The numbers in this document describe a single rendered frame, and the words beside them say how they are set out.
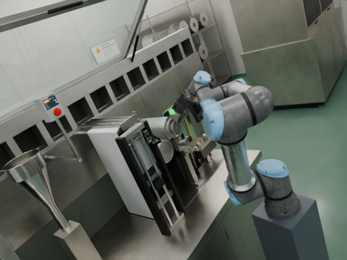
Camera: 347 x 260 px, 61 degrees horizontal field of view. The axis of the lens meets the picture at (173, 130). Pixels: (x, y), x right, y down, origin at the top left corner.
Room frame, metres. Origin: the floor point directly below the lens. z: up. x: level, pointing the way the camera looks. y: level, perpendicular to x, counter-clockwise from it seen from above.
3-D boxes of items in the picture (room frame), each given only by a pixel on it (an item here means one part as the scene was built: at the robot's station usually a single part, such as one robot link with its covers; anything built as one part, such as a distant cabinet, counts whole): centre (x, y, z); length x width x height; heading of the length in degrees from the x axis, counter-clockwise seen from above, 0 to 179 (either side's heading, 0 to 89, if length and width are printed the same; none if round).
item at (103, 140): (1.40, 0.34, 1.17); 0.34 x 0.05 x 0.54; 45
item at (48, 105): (1.15, 0.41, 1.66); 0.07 x 0.07 x 0.10; 47
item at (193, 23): (5.48, -0.74, 0.92); 1.83 x 0.53 x 1.85; 135
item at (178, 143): (1.47, -0.01, 1.05); 0.06 x 0.05 x 0.31; 45
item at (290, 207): (1.03, -0.32, 0.95); 0.15 x 0.15 x 0.10
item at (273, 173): (1.03, -0.31, 1.07); 0.13 x 0.12 x 0.14; 88
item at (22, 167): (1.09, 0.58, 1.50); 0.14 x 0.14 x 0.06
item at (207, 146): (1.76, -0.02, 1.00); 0.40 x 0.16 x 0.06; 45
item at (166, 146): (1.52, 0.17, 1.17); 0.26 x 0.12 x 0.12; 45
